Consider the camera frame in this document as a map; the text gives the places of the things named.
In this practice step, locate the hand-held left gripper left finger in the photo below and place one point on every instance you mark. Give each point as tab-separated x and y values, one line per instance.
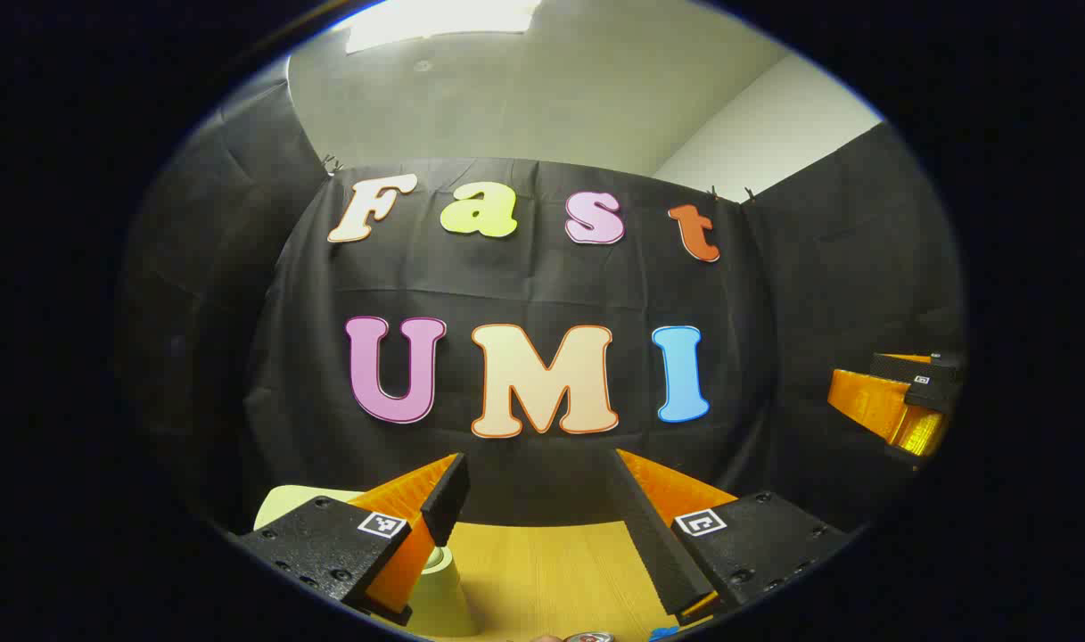
444	504

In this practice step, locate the black backdrop cloth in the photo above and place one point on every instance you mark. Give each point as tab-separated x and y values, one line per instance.
774	357

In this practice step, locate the blue paper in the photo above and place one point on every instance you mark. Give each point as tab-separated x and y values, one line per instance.
661	635

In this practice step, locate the red pop can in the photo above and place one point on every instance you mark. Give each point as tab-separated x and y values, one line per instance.
589	637

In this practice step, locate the green desktop garbage bin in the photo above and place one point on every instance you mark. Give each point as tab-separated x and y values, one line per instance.
444	597

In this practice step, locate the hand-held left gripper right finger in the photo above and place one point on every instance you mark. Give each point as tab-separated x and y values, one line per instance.
658	553

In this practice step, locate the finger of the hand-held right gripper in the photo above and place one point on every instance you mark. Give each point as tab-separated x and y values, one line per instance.
872	406

